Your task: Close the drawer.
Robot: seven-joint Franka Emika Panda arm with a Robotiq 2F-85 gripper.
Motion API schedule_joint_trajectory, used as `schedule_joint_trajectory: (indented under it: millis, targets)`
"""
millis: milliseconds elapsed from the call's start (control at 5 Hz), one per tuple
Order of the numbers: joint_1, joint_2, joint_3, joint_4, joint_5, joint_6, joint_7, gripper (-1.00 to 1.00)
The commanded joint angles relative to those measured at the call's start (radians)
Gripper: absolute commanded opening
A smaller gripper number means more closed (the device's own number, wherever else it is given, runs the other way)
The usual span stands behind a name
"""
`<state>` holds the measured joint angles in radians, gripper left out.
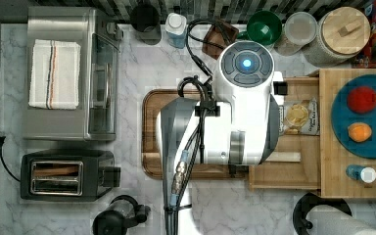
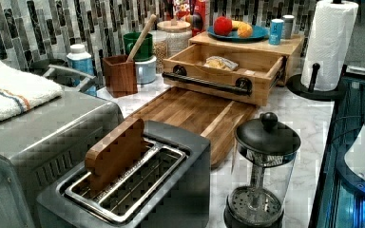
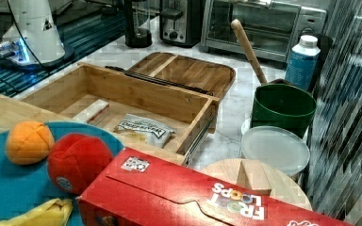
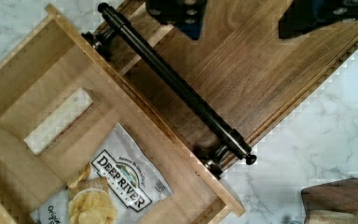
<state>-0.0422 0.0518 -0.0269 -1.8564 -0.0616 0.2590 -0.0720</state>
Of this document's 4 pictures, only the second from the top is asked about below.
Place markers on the wooden drawer with black handle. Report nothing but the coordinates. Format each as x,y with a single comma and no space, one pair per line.
250,82

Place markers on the wooden drawer cabinet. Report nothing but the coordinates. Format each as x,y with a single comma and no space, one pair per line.
285,47

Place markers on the large wooden cutting board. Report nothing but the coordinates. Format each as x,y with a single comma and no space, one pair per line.
212,117

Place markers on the white mug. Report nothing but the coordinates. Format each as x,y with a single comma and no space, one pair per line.
146,71

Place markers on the plastic bag of food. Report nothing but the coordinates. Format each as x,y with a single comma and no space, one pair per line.
220,63

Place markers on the small wooden board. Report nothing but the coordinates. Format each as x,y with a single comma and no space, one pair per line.
115,153

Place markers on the small glass jar of grains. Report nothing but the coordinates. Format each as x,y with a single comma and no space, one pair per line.
159,48

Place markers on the green mug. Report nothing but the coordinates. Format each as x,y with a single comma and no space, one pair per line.
145,51

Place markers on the brown wooden utensil holder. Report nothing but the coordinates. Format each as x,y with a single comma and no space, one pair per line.
120,76

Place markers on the glass jar with wooden lid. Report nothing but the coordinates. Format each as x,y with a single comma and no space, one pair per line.
177,35

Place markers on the black glass french press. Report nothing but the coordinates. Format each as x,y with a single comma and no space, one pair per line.
262,165

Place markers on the red apple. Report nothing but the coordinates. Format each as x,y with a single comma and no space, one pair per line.
222,26

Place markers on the wooden spoon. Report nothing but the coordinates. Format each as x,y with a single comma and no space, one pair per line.
144,32

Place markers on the red cereal box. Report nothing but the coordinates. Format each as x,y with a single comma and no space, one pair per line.
192,12

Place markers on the orange fruit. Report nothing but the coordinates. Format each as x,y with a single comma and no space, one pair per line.
244,30

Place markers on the yellow banana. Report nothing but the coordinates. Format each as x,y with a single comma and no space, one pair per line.
235,24

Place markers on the blue plate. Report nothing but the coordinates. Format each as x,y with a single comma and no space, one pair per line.
258,34

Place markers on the black paper towel holder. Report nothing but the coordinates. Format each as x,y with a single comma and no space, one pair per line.
309,92

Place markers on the blue bottle white cap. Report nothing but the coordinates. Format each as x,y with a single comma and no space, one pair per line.
80,59

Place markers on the blue can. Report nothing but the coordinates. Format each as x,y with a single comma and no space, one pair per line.
275,31

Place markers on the grey can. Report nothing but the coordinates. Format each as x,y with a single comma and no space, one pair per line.
288,21

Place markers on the stainless steel toaster oven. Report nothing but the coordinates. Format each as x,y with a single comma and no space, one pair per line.
38,147

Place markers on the white paper towel roll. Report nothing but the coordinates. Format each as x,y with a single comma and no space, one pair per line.
328,41

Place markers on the white striped towel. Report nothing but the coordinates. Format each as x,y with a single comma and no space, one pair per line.
21,91

